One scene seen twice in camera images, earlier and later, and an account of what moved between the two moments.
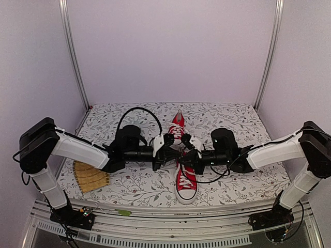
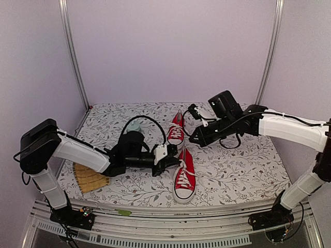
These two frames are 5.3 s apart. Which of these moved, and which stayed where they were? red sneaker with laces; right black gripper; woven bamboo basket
Moved: right black gripper
Stayed: woven bamboo basket; red sneaker with laces
